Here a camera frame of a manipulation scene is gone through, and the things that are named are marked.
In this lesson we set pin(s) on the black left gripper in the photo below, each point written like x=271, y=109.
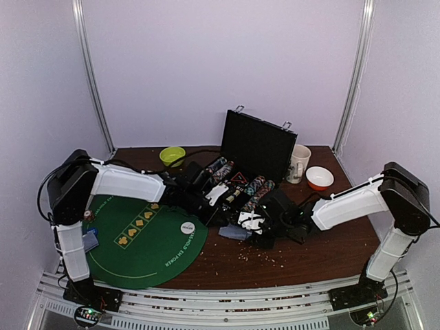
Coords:
x=210, y=218

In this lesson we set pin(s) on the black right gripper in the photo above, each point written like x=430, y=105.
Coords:
x=260, y=235

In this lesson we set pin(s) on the white dealer button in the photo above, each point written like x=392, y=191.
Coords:
x=187, y=227

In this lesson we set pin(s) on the black poker chip case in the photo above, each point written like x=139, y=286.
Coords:
x=257, y=148

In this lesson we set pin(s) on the small poker chip stack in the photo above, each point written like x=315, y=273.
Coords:
x=88, y=216

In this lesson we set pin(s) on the dealt card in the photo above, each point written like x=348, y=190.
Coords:
x=90, y=241

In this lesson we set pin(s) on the grey playing card deck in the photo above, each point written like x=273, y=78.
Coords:
x=241, y=234

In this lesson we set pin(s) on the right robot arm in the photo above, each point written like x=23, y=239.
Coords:
x=394, y=190

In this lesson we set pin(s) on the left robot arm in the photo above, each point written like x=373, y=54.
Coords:
x=73, y=185

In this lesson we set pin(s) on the blue boxed card deck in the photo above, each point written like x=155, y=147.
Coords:
x=232, y=196

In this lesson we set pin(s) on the poker chip row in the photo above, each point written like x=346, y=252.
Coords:
x=257, y=189
x=216, y=165
x=220, y=174

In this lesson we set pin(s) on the poker chip row right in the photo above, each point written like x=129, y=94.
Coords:
x=257, y=189

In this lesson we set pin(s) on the poker chip row far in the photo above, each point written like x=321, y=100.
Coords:
x=216, y=165

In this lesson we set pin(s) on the black red triangle token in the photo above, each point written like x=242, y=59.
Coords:
x=239, y=179

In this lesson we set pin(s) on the lime green bowl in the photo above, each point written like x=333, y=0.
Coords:
x=172, y=156

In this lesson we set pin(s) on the orange white bowl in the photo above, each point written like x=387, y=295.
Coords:
x=319, y=178

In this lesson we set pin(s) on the green round poker mat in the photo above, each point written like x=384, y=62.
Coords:
x=140, y=243

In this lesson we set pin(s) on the beige cup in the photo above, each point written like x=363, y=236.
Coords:
x=298, y=164

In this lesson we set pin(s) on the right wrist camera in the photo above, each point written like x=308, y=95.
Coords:
x=277, y=205

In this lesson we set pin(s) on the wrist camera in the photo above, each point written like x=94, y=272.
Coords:
x=196, y=176
x=277, y=205

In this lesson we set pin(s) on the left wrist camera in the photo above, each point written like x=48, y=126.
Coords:
x=196, y=176

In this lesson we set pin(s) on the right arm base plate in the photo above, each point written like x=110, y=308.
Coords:
x=355, y=295

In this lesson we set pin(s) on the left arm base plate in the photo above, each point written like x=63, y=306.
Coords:
x=100, y=298

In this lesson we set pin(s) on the right aluminium post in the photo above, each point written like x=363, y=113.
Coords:
x=363, y=43

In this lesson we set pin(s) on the aluminium post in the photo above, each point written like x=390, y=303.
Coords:
x=79, y=19
x=363, y=43

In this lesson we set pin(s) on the left aluminium post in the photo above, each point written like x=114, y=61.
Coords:
x=79, y=19

